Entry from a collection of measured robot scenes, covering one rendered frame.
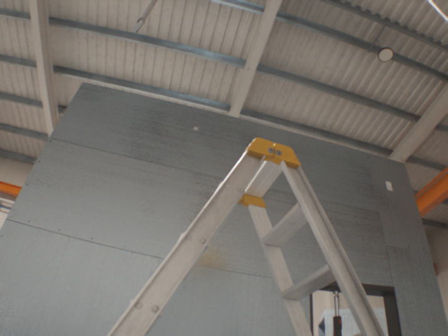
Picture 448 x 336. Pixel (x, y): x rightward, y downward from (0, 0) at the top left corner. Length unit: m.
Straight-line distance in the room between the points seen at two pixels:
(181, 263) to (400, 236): 1.77
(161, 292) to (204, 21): 7.01
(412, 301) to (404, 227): 0.54
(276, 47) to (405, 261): 6.22
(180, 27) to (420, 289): 6.85
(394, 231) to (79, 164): 2.04
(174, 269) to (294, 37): 7.13
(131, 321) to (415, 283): 1.84
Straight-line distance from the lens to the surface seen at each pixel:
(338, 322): 1.88
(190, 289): 1.61
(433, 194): 10.45
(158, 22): 7.74
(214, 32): 7.65
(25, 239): 1.75
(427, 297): 2.32
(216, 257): 1.69
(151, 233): 1.69
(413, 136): 9.82
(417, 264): 2.36
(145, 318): 0.80
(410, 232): 2.46
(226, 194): 1.01
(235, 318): 1.62
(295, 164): 1.18
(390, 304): 2.15
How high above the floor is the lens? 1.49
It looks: 40 degrees up
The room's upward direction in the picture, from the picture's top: 7 degrees clockwise
